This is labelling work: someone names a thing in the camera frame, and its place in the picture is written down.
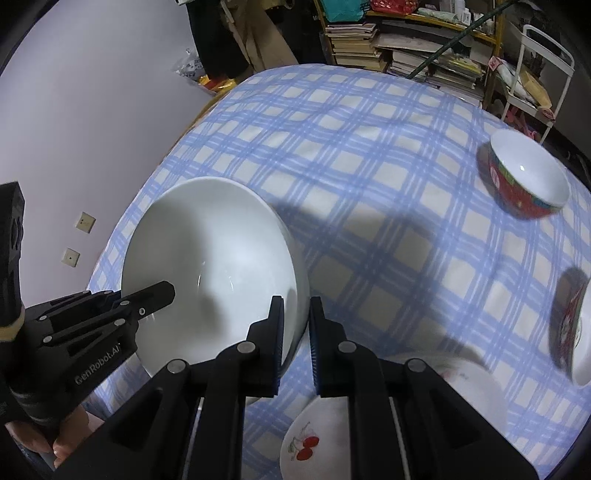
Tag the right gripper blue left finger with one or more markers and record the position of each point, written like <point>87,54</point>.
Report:
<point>264,363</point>

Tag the stack of books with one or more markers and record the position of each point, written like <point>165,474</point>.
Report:
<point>352,45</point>

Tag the yellow wooden bookshelf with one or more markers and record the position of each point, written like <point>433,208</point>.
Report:
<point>406,41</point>

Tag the plain white bowl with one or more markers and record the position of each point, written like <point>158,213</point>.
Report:
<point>227,254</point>

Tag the upper wall socket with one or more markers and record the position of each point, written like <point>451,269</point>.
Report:
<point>85,222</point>

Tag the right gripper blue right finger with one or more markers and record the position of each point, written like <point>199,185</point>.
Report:
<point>328,368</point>

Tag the white metal cart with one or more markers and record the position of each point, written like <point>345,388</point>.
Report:
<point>528,105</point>

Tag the blue plaid tablecloth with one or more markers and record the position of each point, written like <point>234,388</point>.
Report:
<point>384,184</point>

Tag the wall socket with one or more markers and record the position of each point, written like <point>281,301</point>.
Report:
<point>70,257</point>
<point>85,222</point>

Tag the white bowl red emblem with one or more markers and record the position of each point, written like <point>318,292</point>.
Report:
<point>569,327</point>

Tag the red patterned bowl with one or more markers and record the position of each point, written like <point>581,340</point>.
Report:
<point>528,178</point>

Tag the medium cherry plate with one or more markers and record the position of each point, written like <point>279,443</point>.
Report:
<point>344,437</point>

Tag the red gift bag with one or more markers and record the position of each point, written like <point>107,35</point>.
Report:
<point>395,7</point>

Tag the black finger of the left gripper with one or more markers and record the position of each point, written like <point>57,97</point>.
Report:
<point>149,300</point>

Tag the teal bag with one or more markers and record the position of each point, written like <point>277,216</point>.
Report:
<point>343,10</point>

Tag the green pole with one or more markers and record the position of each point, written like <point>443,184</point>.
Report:
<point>497,11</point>

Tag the snack bags on floor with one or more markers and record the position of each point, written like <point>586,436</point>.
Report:
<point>191,69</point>

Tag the lower wall socket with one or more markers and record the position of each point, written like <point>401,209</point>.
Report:
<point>70,257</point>

